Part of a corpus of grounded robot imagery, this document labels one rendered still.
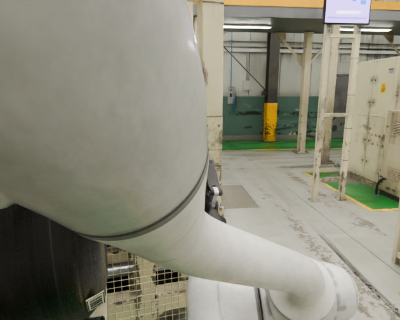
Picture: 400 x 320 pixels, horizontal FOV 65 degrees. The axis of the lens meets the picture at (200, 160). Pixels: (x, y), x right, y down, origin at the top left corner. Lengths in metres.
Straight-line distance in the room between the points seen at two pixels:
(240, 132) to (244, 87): 1.43
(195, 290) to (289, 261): 0.23
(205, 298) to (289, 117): 10.32
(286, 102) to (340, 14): 6.39
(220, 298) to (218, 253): 0.28
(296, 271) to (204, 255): 0.16
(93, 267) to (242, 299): 0.31
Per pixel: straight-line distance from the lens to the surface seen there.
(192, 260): 0.28
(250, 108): 10.36
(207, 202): 0.63
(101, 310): 1.15
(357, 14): 4.72
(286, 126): 10.79
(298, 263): 0.43
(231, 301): 0.57
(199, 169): 0.16
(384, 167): 5.34
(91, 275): 0.72
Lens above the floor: 1.48
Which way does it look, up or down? 12 degrees down
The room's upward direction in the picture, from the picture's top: straight up
